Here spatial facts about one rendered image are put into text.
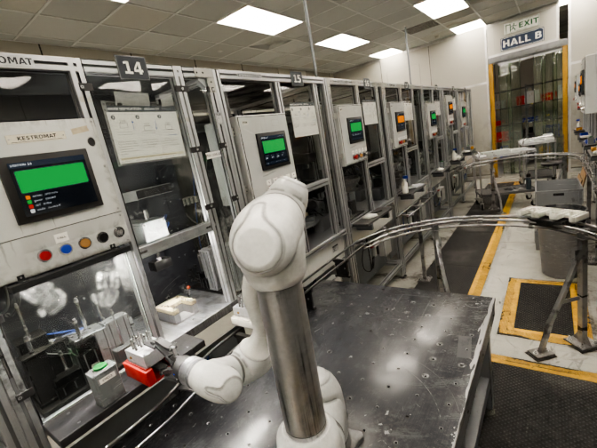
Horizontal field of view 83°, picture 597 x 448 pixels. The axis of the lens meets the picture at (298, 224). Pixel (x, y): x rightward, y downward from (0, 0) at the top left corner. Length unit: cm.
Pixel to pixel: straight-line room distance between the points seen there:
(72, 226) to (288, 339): 88
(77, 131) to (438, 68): 862
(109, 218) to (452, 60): 863
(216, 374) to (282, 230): 59
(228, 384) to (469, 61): 878
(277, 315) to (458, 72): 880
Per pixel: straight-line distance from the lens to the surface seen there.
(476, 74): 921
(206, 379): 109
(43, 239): 134
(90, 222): 138
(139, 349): 141
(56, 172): 134
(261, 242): 60
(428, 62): 946
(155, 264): 172
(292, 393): 83
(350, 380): 150
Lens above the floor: 162
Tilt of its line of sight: 13 degrees down
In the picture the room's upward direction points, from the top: 11 degrees counter-clockwise
